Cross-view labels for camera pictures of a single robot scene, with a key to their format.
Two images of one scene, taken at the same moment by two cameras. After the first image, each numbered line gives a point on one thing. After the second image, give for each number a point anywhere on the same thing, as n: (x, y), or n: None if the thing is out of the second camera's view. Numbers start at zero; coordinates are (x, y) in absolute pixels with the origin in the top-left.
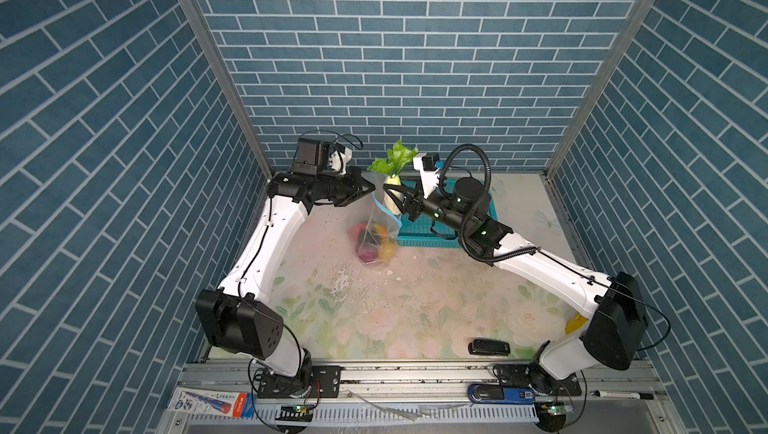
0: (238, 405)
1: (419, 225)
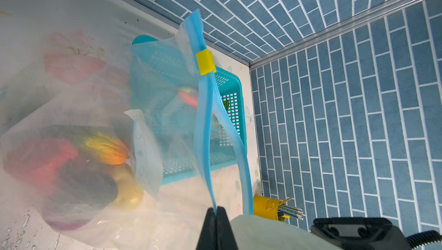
0: None
1: (165, 82)
